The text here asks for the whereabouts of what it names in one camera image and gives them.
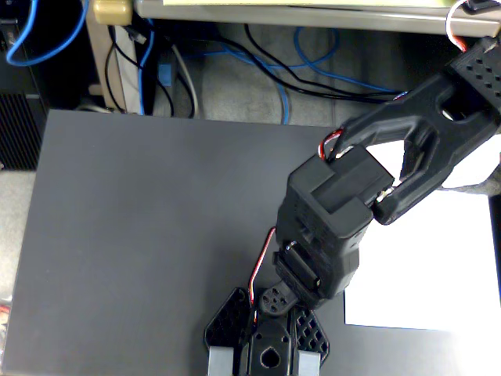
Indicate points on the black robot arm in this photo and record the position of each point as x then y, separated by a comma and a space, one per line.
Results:
325, 219

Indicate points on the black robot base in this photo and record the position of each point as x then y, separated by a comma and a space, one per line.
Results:
270, 346

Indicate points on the small blue box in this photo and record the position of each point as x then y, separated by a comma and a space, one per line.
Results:
165, 74

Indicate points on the dark grey board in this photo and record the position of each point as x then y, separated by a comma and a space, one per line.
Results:
117, 254

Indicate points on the beige desk edge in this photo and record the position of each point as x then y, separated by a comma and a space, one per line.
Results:
313, 17

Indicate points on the white paper sheet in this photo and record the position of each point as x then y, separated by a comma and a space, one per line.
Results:
411, 274

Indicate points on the beige table leg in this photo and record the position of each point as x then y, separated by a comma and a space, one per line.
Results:
98, 58

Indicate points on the beige plastic cap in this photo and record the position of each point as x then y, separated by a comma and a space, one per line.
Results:
111, 11

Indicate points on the black computer tower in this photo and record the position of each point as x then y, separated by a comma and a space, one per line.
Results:
19, 129

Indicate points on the black object on desk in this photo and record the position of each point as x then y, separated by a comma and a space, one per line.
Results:
483, 4

